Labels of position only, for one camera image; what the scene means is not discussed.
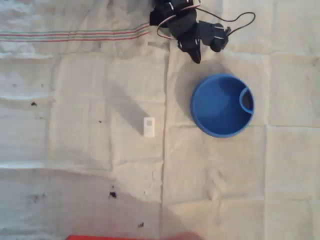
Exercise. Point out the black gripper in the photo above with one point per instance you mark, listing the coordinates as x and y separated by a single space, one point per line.
192 49

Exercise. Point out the small white block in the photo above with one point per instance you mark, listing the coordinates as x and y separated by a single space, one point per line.
149 127

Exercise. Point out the blue plastic bowl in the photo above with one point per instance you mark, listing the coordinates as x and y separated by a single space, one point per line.
217 107

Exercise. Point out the red flat object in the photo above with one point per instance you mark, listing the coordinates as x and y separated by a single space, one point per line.
125 237

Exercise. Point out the white cloth with stripes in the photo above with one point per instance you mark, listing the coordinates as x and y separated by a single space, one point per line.
87 150

